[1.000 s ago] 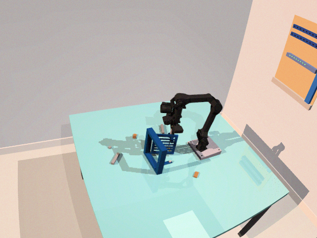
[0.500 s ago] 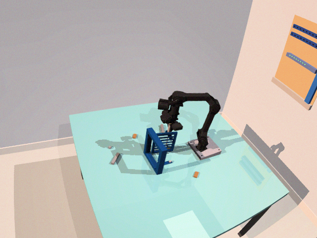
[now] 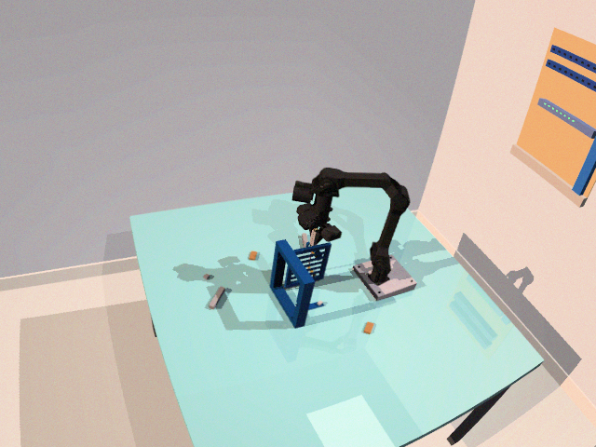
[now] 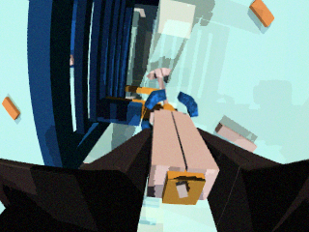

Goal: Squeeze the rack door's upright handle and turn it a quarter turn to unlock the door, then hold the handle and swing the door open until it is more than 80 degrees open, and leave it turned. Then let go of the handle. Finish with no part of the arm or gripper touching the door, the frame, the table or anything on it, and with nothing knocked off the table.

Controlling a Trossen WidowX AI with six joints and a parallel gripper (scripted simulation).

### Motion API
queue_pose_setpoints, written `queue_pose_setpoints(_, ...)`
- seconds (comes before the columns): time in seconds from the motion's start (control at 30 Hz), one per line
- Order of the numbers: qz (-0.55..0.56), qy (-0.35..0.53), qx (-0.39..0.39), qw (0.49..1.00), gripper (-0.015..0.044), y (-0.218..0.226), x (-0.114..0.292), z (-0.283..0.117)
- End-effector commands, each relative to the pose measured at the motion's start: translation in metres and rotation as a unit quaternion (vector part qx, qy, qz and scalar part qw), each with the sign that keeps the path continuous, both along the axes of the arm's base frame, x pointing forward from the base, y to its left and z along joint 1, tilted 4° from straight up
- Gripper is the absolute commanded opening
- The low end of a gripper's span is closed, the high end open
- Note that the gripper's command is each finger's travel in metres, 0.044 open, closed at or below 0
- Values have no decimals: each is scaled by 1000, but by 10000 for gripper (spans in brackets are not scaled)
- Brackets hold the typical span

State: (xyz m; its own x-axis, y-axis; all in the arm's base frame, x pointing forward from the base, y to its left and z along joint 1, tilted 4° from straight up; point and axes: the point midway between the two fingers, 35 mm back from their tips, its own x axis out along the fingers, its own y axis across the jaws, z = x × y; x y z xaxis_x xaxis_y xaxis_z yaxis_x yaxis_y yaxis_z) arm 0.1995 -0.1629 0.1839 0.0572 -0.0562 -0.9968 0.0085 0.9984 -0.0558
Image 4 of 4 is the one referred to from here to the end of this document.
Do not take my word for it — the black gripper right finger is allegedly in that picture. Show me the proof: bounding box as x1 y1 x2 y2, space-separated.
197 128 309 232

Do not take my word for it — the orange rectangular block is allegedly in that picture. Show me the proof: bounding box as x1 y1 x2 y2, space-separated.
248 0 274 27
1 97 20 121

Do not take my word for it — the blue slatted square panel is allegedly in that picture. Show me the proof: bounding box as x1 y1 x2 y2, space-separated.
27 0 219 205

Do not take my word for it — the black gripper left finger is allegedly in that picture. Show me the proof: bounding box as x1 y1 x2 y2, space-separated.
0 129 152 232

